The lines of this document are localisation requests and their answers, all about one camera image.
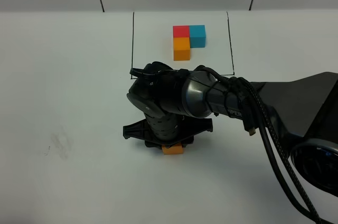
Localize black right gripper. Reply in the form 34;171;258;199
123;113;213;148

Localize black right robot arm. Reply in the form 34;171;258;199
123;62;337;195

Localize orange template block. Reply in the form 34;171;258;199
173;38;191;61

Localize red template block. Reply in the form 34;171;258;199
173;25;190;38

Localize blue template block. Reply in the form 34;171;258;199
189;25;206;48

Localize black braided cables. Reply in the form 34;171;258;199
205;67;331;224

